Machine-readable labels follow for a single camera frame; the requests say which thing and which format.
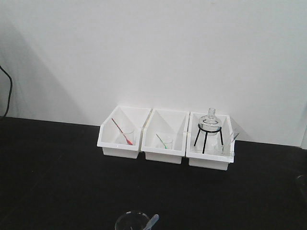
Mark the white middle storage bin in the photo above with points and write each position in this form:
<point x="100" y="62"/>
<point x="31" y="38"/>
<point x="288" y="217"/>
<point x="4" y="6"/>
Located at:
<point x="165" y="122"/>

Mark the white storage bin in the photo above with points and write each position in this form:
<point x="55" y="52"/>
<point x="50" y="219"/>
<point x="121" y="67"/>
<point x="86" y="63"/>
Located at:
<point x="127" y="118"/>
<point x="165" y="122"/>
<point x="208" y="159"/>

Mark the small beaker in middle bin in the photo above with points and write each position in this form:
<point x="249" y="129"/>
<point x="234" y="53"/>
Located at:
<point x="167" y="140"/>

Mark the small beaker in bin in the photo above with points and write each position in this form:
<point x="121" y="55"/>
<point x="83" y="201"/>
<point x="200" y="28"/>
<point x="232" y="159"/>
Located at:
<point x="224" y="150"/>
<point x="167" y="140"/>
<point x="130" y="135"/>

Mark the green stirring rod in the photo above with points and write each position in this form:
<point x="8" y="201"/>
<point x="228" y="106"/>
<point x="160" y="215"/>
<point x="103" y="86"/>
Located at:
<point x="162" y="142"/>

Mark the small beaker in left bin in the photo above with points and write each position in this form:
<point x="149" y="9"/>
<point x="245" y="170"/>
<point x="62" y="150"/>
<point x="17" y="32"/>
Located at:
<point x="130" y="135"/>

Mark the red stirring rod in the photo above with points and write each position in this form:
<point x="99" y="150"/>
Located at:
<point x="127" y="140"/>

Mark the white left storage bin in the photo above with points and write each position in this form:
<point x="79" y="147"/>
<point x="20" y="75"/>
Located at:
<point x="127" y="118"/>

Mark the round glass flask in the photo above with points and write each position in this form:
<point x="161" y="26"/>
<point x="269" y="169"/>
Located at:
<point x="210" y="122"/>

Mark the white right storage bin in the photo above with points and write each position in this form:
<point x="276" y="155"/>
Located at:
<point x="208" y="159"/>

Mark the small beaker in right bin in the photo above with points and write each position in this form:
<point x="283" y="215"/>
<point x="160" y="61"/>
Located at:
<point x="224" y="150"/>

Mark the clear plastic pipette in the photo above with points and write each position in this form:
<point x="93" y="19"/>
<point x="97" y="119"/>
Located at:
<point x="151" y="222"/>

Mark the clear glass beaker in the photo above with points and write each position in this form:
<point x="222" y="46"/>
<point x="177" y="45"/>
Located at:
<point x="132" y="220"/>

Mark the black wire tripod stand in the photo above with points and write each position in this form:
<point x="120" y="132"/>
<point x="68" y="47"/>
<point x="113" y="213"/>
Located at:
<point x="204" y="139"/>

